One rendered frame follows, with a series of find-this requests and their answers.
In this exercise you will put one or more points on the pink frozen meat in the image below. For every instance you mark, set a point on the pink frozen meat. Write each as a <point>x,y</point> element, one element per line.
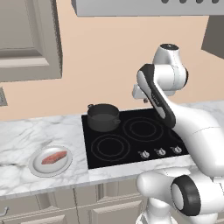
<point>54,157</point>

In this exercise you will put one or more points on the beige base cupboard door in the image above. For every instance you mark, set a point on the beige base cupboard door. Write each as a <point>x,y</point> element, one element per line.
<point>116,204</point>

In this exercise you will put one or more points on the beige wall cupboard door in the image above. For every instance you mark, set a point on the beige wall cupboard door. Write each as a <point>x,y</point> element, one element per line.
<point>26,38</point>

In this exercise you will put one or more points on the silver hob knob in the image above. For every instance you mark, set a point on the silver hob knob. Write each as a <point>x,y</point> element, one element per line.
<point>160,151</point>
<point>177,149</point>
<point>143,154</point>

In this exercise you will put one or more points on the dark grey pot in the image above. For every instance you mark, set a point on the dark grey pot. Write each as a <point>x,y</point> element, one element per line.
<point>102,121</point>

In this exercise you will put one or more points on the beige drawer front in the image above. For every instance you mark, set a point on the beige drawer front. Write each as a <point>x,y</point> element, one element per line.
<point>38,208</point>

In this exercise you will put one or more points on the grey range hood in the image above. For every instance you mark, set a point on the grey range hood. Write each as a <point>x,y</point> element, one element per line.
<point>122,7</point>

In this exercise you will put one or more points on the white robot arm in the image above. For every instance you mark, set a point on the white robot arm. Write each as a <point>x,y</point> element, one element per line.
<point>198,137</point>

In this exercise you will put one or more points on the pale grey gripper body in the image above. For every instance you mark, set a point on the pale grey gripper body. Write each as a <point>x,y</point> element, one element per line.
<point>138,92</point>

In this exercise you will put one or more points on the grey wall socket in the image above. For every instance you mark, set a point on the grey wall socket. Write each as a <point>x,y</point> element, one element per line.
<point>2,97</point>

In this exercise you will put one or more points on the grey round plate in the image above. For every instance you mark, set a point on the grey round plate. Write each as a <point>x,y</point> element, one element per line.
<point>38,167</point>

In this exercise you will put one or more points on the black hob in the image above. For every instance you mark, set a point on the black hob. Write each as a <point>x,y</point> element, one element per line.
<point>128,140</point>

